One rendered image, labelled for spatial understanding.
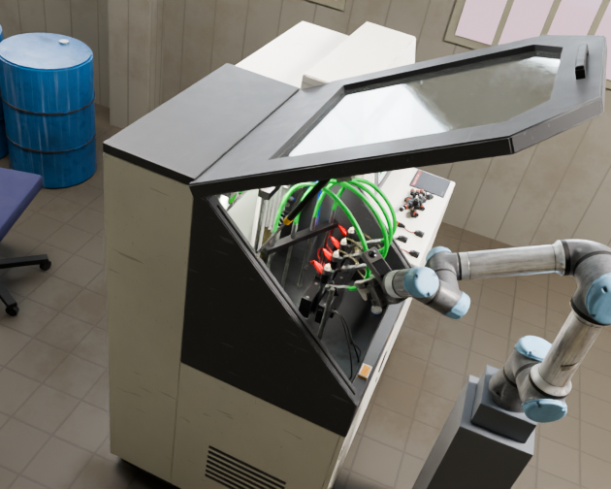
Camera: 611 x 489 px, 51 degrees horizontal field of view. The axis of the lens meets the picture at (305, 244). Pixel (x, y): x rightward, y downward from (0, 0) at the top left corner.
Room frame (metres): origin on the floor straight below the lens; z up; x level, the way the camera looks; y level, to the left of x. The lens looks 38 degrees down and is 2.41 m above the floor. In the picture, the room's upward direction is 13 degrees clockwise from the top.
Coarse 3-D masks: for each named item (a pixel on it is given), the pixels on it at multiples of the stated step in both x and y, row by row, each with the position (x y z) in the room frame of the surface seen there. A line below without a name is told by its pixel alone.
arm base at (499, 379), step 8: (496, 376) 1.44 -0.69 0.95; (504, 376) 1.41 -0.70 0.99; (488, 384) 1.45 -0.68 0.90; (496, 384) 1.42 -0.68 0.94; (504, 384) 1.40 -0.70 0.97; (512, 384) 1.39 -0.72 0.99; (496, 392) 1.40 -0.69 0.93; (504, 392) 1.38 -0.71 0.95; (512, 392) 1.38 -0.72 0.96; (496, 400) 1.38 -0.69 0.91; (504, 400) 1.37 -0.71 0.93; (512, 400) 1.37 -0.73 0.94; (520, 400) 1.37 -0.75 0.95; (512, 408) 1.36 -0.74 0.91; (520, 408) 1.36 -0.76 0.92
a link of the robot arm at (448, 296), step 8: (440, 272) 1.34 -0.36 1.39; (448, 272) 1.34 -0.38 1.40; (440, 280) 1.28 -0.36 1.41; (448, 280) 1.30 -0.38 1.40; (456, 280) 1.32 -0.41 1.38; (440, 288) 1.25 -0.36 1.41; (448, 288) 1.27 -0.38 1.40; (456, 288) 1.28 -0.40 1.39; (440, 296) 1.24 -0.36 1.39; (448, 296) 1.25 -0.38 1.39; (456, 296) 1.26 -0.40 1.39; (464, 296) 1.27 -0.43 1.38; (424, 304) 1.25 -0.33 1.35; (432, 304) 1.23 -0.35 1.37; (440, 304) 1.23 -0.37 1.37; (448, 304) 1.24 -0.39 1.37; (456, 304) 1.24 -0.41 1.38; (464, 304) 1.25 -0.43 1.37; (440, 312) 1.25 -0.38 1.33; (448, 312) 1.23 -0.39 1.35; (456, 312) 1.24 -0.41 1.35; (464, 312) 1.24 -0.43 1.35
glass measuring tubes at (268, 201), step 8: (264, 192) 1.68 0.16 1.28; (272, 192) 1.69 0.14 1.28; (280, 192) 1.80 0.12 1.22; (264, 200) 1.69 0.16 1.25; (272, 200) 1.73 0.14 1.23; (256, 208) 1.69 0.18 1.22; (264, 208) 1.69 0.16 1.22; (272, 208) 1.76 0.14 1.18; (256, 216) 1.69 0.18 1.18; (264, 216) 1.69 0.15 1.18; (272, 216) 1.76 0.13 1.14; (256, 224) 1.69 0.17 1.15; (264, 224) 1.69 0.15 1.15; (272, 224) 1.79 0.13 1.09; (256, 232) 1.70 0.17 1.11; (264, 232) 1.72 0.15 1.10; (256, 240) 1.71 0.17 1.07; (264, 240) 1.73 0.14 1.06; (256, 248) 1.69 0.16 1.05; (264, 256) 1.76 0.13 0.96
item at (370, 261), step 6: (366, 252) 1.41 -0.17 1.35; (372, 252) 1.41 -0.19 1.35; (378, 252) 1.42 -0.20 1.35; (366, 258) 1.39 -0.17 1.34; (372, 258) 1.40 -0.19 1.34; (378, 258) 1.40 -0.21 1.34; (366, 264) 1.40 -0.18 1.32; (372, 264) 1.38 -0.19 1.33; (378, 264) 1.38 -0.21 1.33; (384, 264) 1.39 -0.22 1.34; (372, 270) 1.37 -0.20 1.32; (378, 270) 1.37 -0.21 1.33; (384, 270) 1.37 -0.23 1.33; (390, 270) 1.38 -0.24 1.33; (378, 276) 1.35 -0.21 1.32
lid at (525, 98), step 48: (528, 48) 1.80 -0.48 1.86; (576, 48) 1.65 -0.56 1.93; (336, 96) 1.85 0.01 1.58; (384, 96) 1.73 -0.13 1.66; (432, 96) 1.61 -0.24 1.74; (480, 96) 1.51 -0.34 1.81; (528, 96) 1.42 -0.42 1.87; (576, 96) 1.30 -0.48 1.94; (240, 144) 1.57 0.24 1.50; (288, 144) 1.49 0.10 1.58; (336, 144) 1.42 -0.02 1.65; (384, 144) 1.29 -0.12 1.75; (432, 144) 1.22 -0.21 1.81; (480, 144) 1.17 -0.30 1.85; (528, 144) 1.17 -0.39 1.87; (192, 192) 1.33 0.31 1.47
